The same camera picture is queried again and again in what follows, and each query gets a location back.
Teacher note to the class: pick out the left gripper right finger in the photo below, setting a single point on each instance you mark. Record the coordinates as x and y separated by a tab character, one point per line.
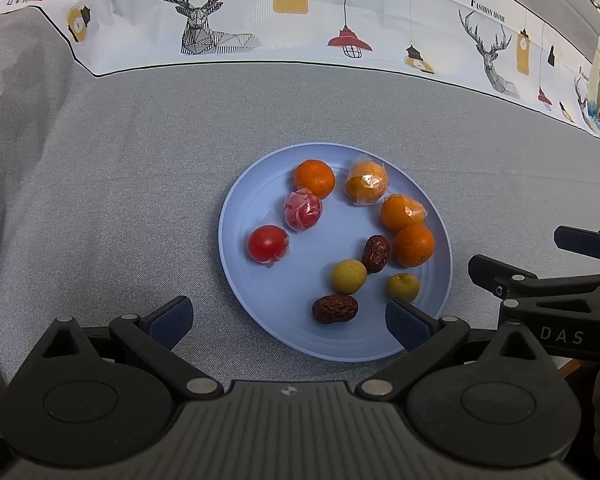
427	342

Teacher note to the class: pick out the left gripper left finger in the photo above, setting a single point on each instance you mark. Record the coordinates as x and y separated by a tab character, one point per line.
149	341

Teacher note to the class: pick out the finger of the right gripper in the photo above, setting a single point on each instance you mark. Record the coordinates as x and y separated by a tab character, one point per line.
507	282
580	241

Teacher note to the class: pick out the small yellow fruit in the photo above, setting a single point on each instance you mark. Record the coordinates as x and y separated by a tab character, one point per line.
403	286

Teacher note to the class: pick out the bare orange mandarin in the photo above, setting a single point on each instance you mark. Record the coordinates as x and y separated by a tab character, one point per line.
413	245
316	176

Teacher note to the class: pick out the dark red jujube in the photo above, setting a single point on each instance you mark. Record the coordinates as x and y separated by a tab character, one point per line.
338	308
376	254

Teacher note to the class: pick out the yellow-green small round fruit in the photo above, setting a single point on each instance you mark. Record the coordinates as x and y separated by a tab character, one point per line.
348	276

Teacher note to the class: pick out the plastic orange mandarin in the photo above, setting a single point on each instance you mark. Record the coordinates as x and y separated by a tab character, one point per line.
399	210

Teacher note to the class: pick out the smooth red tomato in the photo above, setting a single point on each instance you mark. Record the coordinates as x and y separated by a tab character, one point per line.
268	244

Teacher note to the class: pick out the pale orange mandarin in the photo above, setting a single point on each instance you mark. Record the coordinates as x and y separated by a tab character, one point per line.
367	181

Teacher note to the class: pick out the crinkly red tomato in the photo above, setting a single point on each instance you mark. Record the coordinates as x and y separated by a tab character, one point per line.
302	210

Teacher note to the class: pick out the blue round plate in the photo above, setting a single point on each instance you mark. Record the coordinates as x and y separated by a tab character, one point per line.
280	297

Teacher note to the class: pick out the grey deer print sofa cover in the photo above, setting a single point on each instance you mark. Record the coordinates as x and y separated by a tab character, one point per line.
111	188

